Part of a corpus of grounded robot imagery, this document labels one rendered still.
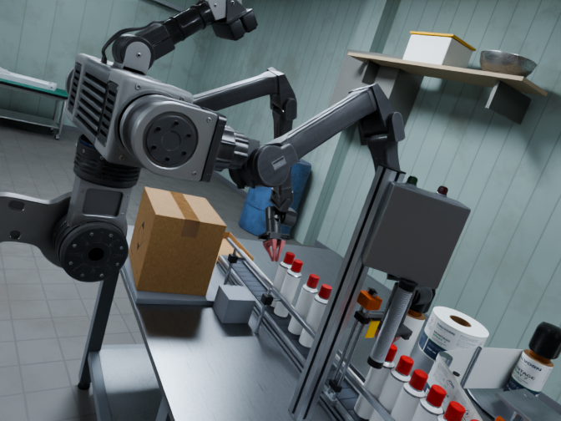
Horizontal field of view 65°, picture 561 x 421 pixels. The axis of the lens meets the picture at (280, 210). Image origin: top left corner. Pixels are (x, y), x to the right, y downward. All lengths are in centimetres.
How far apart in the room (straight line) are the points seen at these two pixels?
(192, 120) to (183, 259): 83
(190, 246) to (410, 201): 79
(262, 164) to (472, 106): 388
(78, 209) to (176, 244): 52
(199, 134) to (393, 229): 46
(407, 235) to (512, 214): 328
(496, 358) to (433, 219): 71
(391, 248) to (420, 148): 383
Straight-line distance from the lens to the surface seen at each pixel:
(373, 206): 99
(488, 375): 160
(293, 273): 147
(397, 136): 109
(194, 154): 75
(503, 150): 434
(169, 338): 136
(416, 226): 97
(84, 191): 101
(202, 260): 152
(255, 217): 518
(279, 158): 83
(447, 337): 167
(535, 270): 413
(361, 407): 123
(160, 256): 148
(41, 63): 835
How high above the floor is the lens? 156
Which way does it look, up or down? 13 degrees down
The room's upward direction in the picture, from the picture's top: 18 degrees clockwise
